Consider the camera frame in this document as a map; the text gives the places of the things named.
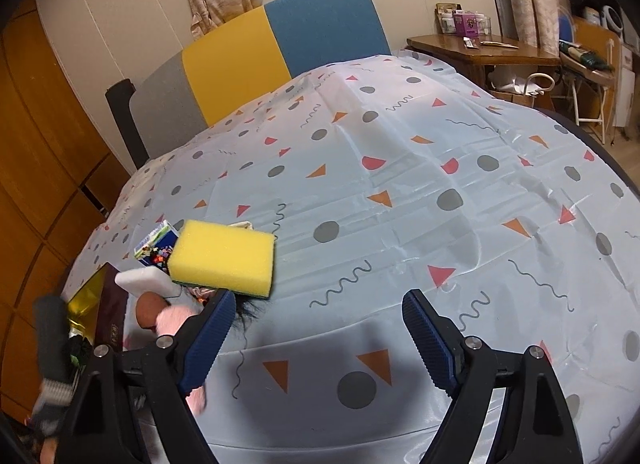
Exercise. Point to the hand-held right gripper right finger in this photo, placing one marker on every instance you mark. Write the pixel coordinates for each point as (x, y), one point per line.
(430, 344)

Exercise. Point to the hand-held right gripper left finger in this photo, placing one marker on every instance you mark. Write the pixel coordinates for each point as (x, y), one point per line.
(210, 339)

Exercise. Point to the pink fluffy sock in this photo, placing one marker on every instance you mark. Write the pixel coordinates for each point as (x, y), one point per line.
(172, 321)

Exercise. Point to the black-haired doll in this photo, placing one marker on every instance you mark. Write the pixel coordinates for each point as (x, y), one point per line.
(250, 311)

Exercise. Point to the brown plush ball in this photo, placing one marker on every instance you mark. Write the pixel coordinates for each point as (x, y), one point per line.
(146, 311)

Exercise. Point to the yellow sponge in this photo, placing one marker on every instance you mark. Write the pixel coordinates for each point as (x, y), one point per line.
(220, 254)

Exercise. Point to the green white tissue packet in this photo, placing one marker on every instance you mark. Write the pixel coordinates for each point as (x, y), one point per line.
(155, 239)

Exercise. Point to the gold tin box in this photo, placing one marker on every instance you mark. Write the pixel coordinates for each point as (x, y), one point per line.
(85, 301)

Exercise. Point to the dark grey striped sock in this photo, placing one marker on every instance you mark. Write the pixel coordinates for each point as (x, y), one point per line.
(52, 339)

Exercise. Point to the dark maroon box lid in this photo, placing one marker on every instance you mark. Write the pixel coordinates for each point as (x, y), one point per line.
(112, 314)

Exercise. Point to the patterned white tablecloth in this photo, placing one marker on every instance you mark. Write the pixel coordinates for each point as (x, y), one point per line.
(400, 219)

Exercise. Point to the wooden wardrobe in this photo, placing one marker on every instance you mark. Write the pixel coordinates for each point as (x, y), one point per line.
(40, 144)

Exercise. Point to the grey yellow blue sofa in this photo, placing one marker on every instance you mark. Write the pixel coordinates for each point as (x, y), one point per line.
(230, 64)

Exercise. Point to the wooden side desk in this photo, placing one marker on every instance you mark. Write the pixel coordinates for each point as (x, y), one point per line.
(465, 52)

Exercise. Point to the purple box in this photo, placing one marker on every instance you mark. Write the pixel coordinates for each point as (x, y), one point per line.
(465, 24)

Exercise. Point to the beige box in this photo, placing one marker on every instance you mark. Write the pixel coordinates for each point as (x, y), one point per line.
(444, 19)

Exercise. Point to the white round fan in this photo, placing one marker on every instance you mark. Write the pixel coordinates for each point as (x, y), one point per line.
(612, 17)

